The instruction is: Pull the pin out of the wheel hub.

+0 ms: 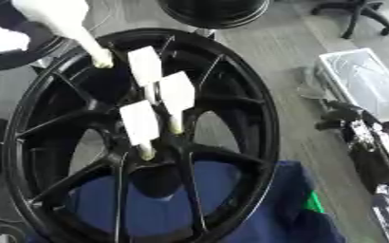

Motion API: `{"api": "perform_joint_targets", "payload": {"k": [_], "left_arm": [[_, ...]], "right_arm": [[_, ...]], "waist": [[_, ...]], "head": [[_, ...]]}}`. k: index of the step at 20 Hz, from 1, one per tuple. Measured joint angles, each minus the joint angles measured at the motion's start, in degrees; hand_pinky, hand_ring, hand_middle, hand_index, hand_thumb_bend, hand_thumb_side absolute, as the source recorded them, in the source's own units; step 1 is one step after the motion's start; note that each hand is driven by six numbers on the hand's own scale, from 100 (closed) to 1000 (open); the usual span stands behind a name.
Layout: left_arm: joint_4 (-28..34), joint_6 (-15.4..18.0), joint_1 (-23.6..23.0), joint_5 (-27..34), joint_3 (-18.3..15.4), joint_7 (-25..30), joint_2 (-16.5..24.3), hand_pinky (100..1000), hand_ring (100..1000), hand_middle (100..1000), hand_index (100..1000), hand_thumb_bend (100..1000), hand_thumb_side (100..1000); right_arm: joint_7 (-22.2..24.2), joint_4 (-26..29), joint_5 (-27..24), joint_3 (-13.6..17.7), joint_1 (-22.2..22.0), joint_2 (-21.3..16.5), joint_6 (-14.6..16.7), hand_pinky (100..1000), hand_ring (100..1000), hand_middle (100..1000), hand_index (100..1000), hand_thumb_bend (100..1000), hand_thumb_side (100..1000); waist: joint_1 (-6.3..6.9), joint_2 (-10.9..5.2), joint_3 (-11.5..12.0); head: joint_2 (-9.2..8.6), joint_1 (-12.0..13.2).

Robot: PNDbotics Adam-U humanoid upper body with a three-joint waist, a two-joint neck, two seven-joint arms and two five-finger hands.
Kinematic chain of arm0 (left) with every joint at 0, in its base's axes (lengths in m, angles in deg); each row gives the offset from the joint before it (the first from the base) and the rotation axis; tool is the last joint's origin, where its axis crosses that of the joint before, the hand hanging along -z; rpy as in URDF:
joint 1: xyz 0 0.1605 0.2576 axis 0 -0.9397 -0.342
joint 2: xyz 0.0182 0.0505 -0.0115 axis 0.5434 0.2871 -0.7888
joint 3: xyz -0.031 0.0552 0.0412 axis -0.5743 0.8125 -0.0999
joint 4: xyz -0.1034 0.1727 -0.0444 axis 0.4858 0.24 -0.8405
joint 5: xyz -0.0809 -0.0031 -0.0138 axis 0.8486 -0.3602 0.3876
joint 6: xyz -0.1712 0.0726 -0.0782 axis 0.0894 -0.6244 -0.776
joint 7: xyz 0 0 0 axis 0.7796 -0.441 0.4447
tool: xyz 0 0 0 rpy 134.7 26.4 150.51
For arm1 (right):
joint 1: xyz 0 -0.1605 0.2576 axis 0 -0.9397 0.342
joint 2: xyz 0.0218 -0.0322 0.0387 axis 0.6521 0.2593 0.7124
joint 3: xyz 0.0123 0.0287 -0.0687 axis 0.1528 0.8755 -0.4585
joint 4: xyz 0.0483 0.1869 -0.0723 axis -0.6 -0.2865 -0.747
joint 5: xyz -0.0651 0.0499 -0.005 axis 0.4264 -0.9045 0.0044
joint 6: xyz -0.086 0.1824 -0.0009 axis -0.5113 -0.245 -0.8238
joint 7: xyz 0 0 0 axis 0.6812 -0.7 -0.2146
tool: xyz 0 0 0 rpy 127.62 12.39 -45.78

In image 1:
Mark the black tyre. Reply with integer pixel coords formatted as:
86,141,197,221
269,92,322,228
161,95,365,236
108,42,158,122
0,0,79,72

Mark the black wheel rim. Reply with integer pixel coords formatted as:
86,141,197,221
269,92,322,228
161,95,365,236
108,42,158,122
156,0,273,30

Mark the black spoked wheel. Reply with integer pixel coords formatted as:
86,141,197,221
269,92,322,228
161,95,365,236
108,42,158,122
0,28,283,243

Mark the black office chair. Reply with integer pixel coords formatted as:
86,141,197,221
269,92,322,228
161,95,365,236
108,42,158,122
308,0,389,40

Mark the clear plastic bin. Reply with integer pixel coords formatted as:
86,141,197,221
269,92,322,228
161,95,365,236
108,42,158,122
315,47,389,123

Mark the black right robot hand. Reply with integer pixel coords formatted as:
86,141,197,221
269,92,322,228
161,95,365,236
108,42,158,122
314,100,389,195

